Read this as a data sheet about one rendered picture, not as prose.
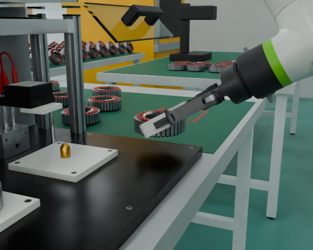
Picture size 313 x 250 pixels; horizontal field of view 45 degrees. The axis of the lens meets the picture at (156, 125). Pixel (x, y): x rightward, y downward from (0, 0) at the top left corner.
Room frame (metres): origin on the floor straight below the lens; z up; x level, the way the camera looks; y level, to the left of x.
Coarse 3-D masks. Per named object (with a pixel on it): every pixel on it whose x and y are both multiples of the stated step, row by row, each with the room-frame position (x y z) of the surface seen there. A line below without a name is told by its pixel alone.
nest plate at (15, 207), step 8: (8, 192) 0.53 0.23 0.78; (8, 200) 0.51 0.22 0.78; (16, 200) 0.51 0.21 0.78; (24, 200) 0.51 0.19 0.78; (32, 200) 0.51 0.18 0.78; (0, 208) 0.48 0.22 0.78; (8, 208) 0.48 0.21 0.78; (16, 208) 0.48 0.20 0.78; (24, 208) 0.48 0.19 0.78; (32, 208) 0.50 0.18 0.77; (0, 216) 0.46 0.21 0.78; (8, 216) 0.46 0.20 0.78; (16, 216) 0.47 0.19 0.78; (0, 224) 0.44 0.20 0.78; (8, 224) 0.45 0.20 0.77
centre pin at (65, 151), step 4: (64, 144) 0.69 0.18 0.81; (68, 144) 0.70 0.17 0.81; (60, 148) 0.69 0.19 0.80; (64, 148) 0.69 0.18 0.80; (68, 148) 0.69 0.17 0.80; (60, 152) 0.69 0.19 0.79; (64, 152) 0.69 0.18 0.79; (68, 152) 0.69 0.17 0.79; (64, 156) 0.69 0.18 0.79; (68, 156) 0.69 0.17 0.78
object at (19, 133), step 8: (0, 128) 0.75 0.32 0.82; (8, 128) 0.75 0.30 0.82; (16, 128) 0.75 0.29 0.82; (24, 128) 0.77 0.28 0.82; (0, 136) 0.71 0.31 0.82; (8, 136) 0.72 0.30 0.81; (16, 136) 0.74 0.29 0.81; (24, 136) 0.76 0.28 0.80; (0, 144) 0.71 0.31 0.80; (8, 144) 0.72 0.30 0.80; (16, 144) 0.74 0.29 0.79; (24, 144) 0.76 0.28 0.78; (0, 152) 0.71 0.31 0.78; (8, 152) 0.72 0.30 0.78; (16, 152) 0.74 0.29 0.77
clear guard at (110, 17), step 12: (96, 12) 0.60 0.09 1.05; (108, 12) 0.64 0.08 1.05; (120, 12) 0.68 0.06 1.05; (108, 24) 0.60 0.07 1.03; (120, 24) 0.63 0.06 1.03; (144, 24) 0.72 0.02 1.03; (156, 24) 0.77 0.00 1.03; (120, 36) 0.60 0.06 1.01; (132, 36) 0.63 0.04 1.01; (144, 36) 0.67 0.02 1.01; (156, 36) 0.72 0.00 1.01; (168, 36) 0.77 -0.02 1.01
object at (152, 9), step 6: (132, 6) 0.64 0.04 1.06; (138, 6) 0.65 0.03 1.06; (144, 6) 0.67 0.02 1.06; (150, 6) 0.70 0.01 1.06; (156, 6) 0.73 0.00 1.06; (126, 12) 0.64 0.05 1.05; (132, 12) 0.64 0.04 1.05; (138, 12) 0.64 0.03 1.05; (144, 12) 0.65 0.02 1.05; (150, 12) 0.68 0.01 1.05; (156, 12) 0.70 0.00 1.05; (162, 12) 0.73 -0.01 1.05; (126, 18) 0.64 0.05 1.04; (132, 18) 0.64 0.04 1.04; (144, 18) 0.73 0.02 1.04; (150, 18) 0.73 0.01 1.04; (156, 18) 0.73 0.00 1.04; (126, 24) 0.64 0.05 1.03; (132, 24) 0.65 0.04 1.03; (150, 24) 0.73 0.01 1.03
